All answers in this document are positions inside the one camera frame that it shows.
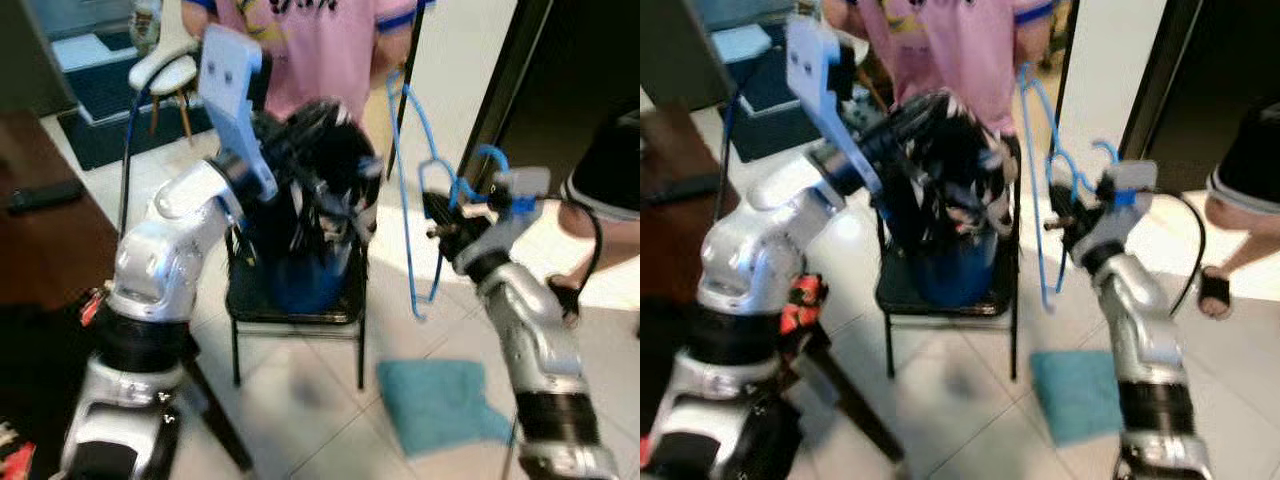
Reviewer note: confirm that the black crane print shirt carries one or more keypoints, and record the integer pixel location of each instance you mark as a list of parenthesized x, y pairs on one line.
[(335, 150), (950, 140)]

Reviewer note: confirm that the blue plastic hanger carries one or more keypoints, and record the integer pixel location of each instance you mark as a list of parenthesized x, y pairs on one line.
[(1108, 146), (492, 150)]

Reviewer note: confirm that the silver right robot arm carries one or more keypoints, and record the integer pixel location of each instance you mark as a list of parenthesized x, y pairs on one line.
[(530, 330), (1140, 330)]

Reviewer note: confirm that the blue floor mat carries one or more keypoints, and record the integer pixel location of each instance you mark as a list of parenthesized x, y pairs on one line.
[(770, 130), (100, 140)]

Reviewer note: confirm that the person in pink shirt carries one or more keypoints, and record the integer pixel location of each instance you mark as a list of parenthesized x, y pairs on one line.
[(330, 50), (960, 50)]

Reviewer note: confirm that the blue laundry basket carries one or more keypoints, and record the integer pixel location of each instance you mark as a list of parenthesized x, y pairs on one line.
[(310, 285), (960, 280)]

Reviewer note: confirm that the black folding chair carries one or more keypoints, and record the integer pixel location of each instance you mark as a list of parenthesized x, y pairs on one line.
[(900, 300), (250, 305)]

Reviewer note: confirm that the white chair wooden legs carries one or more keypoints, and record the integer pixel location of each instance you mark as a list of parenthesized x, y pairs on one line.
[(165, 65)]

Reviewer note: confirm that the person in black shorts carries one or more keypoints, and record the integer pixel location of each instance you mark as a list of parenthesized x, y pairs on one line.
[(1250, 150), (610, 170)]

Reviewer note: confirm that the teal cloth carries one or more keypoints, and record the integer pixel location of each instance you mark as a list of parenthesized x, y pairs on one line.
[(440, 405), (1075, 395)]

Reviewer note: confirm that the black remote control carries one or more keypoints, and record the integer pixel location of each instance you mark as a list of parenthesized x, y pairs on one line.
[(680, 190), (45, 196)]

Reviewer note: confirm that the brown wooden table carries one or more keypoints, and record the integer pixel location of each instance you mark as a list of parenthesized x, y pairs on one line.
[(50, 250), (670, 150)]

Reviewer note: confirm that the dark slanted pole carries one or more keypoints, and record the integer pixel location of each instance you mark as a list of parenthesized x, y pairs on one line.
[(215, 410), (850, 400)]

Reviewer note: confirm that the black door frame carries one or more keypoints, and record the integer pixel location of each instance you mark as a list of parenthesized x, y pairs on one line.
[(1200, 70), (580, 60)]

